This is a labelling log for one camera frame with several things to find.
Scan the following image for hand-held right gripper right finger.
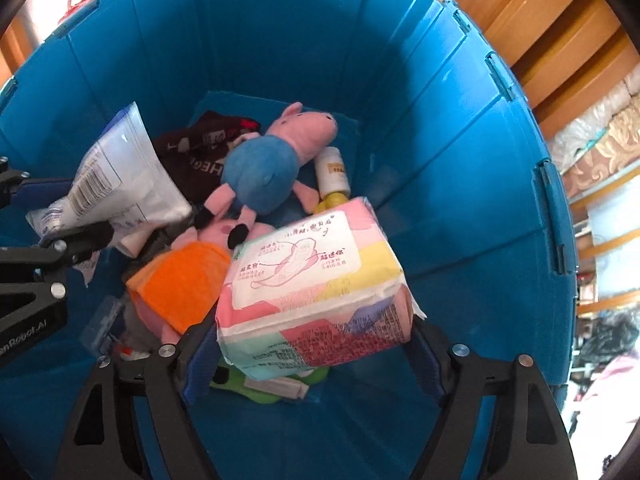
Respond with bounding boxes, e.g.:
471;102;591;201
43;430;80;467
402;315;578;480

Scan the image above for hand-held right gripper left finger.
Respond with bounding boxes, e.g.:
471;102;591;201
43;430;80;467
52;317;236;480

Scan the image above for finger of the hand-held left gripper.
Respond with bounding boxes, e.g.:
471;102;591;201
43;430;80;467
0;221;116;291
0;157;71;211

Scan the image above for white plastic pouch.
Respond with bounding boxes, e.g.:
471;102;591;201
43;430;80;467
26;101;193;286

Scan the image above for pink plush pig orange dress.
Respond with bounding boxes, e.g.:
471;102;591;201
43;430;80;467
125;220;276;346

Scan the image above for pastel pad packet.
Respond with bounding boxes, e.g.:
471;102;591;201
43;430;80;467
215;196;427;381

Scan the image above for yellow rubber figure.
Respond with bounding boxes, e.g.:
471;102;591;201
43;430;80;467
312;192;353;216

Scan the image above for blue plastic bin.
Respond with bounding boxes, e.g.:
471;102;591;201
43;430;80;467
0;0;581;480

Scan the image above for green plush toy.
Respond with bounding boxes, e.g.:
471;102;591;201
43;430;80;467
210;365;331;406

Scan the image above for small white tube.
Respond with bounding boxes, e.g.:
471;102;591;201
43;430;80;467
245;375;308;401

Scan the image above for dark maroon cap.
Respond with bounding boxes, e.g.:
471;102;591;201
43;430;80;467
152;110;263;206

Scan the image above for dark clothes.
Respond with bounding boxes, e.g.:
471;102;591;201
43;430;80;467
575;310;640;376

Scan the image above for red toy suitcase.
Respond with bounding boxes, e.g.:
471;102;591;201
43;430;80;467
59;0;108;23

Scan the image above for pink plush pig blue shirt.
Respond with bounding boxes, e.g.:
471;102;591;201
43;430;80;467
192;101;339;231

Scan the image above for white bottle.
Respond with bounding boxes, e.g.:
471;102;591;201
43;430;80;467
314;146;352;198

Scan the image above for patterned folded bedding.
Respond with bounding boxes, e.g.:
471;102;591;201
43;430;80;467
547;67;640;201

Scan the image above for wooden wardrobe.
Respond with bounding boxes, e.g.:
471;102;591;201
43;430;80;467
437;0;640;141

